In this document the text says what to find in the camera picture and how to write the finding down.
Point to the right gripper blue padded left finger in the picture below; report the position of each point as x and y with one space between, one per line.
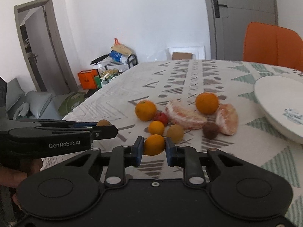
121 158

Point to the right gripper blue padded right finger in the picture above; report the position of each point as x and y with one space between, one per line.
189 160

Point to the yellow-brown longan fruit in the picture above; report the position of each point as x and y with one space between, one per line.
175 133

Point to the small orange kumquat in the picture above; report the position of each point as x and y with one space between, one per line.
156 127
154 145

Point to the dark brown round fruit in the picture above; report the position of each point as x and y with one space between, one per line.
210 130

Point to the peeled pomelo segment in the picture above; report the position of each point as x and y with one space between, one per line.
227 119
183 116

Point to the brown longan fruit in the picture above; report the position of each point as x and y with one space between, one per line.
103 122

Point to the red cherry tomato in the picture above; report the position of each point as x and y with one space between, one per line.
161 117

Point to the large orange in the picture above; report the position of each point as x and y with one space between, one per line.
145 110
207 103

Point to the person's left hand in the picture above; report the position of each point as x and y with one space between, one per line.
12 178

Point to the grey cushions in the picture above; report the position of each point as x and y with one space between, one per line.
34 105

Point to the patterned white tablecloth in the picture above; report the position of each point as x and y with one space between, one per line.
256 141

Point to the orange box on floor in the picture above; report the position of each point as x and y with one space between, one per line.
86 79

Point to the grey open door left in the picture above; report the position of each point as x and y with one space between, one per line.
42 47

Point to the pile of bags clutter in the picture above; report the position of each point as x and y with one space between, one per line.
117 61

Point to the white round plate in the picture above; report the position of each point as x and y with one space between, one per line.
280 100

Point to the orange chair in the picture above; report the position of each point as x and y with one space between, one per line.
272 45

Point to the cardboard box by wall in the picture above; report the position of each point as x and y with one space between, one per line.
181 56

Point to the white board by wall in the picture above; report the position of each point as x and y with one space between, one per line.
197 52

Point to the grey door with handle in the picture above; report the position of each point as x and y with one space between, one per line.
228 21

